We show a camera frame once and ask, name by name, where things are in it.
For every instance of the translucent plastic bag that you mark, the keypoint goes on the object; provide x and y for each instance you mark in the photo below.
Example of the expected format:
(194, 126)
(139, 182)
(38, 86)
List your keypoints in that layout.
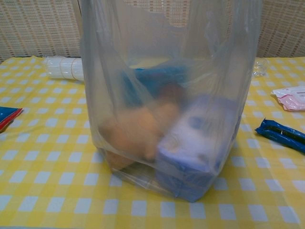
(114, 71)

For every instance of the orange bread item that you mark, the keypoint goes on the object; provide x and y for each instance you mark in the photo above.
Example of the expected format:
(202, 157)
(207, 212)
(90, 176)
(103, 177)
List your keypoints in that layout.
(133, 128)

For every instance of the blue white tissue pack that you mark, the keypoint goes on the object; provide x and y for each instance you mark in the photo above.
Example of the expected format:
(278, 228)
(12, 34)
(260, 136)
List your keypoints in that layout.
(190, 152)

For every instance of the yellow white checked tablecloth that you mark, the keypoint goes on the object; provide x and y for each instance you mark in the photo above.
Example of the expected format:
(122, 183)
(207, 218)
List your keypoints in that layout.
(52, 167)

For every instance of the clear plastic water bottle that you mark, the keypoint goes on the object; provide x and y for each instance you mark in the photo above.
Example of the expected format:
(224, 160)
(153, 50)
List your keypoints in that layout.
(261, 68)

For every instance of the blue snack bar wrapper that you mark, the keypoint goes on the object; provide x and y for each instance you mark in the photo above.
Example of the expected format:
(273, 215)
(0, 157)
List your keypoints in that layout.
(278, 133)

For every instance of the pink wet wipes pack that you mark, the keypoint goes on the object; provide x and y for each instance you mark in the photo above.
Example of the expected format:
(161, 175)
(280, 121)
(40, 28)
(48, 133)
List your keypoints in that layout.
(291, 99)

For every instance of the blue red snack packet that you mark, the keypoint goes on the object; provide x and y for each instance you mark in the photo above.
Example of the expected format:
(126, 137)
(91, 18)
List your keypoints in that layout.
(8, 117)

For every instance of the woven folding screen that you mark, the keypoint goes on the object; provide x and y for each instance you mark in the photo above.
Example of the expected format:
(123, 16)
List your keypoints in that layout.
(38, 26)

